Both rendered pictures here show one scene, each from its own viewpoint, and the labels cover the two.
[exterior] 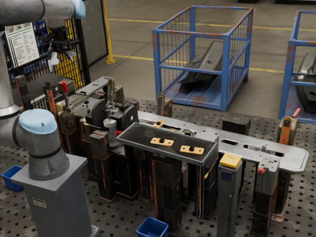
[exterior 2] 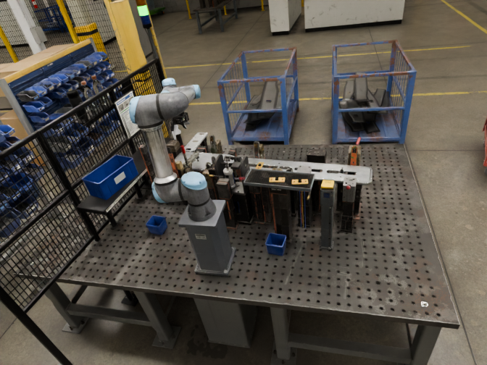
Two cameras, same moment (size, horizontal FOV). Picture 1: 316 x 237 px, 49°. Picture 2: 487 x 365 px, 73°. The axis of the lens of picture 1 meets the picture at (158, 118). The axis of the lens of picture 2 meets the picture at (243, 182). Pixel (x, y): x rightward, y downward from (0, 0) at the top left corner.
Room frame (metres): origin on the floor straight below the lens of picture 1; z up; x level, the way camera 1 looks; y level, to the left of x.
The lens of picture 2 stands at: (-0.30, 0.33, 2.23)
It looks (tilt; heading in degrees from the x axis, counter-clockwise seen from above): 36 degrees down; 354
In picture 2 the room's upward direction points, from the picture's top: 10 degrees counter-clockwise
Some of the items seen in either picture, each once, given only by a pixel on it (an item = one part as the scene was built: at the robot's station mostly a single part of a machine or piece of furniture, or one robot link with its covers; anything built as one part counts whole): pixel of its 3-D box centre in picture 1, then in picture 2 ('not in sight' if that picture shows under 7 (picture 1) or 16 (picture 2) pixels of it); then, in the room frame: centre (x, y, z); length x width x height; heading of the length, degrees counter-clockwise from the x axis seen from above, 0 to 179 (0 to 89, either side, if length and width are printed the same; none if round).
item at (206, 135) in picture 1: (205, 176); (304, 197); (1.22, -0.20, 0.90); 0.13 x 0.10 x 0.41; 149
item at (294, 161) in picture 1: (162, 125); (263, 166); (1.53, -0.02, 1.00); 1.38 x 0.22 x 0.02; 59
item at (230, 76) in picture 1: (206, 58); (263, 97); (3.91, -0.61, 0.47); 1.20 x 0.80 x 0.95; 154
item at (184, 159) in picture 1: (165, 142); (279, 179); (1.12, -0.02, 1.16); 0.37 x 0.14 x 0.02; 59
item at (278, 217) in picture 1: (282, 184); (356, 193); (1.20, -0.54, 0.84); 0.18 x 0.06 x 0.29; 149
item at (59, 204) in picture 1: (59, 207); (209, 237); (1.08, 0.42, 0.90); 0.21 x 0.21 x 0.40; 65
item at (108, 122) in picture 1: (120, 149); (236, 189); (1.41, 0.19, 0.94); 0.18 x 0.13 x 0.49; 59
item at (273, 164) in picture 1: (264, 199); (348, 205); (1.08, -0.42, 0.88); 0.11 x 0.10 x 0.36; 149
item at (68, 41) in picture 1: (60, 39); (178, 114); (1.64, 0.44, 1.43); 0.09 x 0.08 x 0.12; 59
